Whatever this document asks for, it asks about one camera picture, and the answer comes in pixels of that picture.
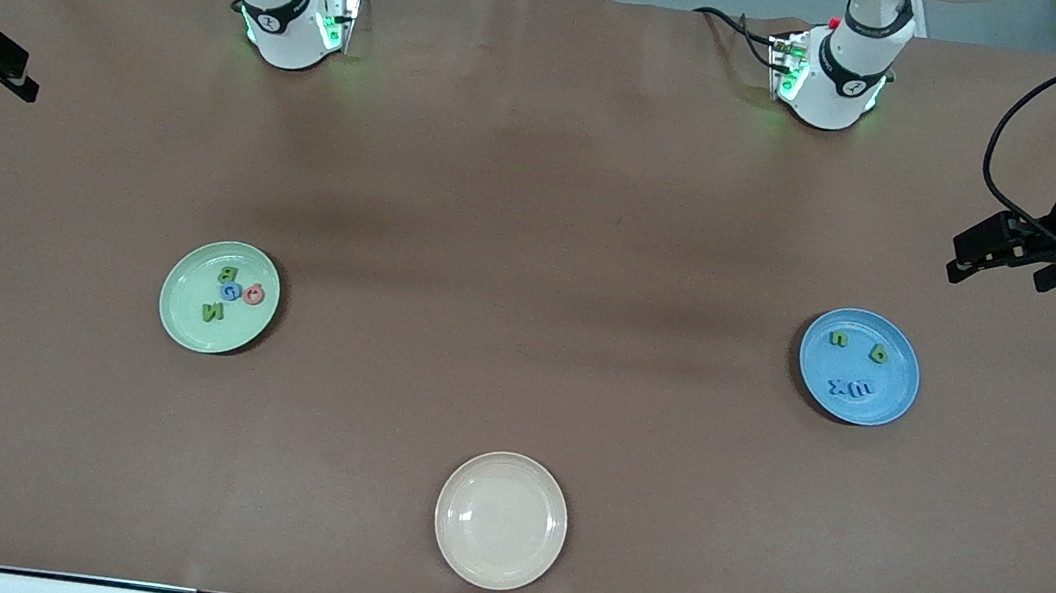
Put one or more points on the blue foam letter G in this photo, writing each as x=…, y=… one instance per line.
x=226, y=292

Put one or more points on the brown table cover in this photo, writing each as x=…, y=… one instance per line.
x=541, y=187

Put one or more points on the beige plate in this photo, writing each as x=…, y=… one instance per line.
x=501, y=520

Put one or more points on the green foam letter B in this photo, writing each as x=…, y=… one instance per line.
x=225, y=276

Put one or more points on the blue plate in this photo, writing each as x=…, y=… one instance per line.
x=867, y=363

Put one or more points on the green foam letter q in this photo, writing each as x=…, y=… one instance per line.
x=878, y=355

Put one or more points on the blue foam letter x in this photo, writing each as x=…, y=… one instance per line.
x=839, y=386

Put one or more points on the green foam letter u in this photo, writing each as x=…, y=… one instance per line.
x=839, y=340

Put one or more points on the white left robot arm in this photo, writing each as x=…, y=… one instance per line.
x=828, y=112

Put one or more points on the blue foam letter m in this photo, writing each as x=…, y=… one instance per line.
x=862, y=388

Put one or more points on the red foam letter Q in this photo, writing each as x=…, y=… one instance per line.
x=249, y=299

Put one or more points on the light green plate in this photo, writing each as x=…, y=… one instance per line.
x=183, y=315

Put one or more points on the green foam letter N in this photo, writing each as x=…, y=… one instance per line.
x=212, y=311

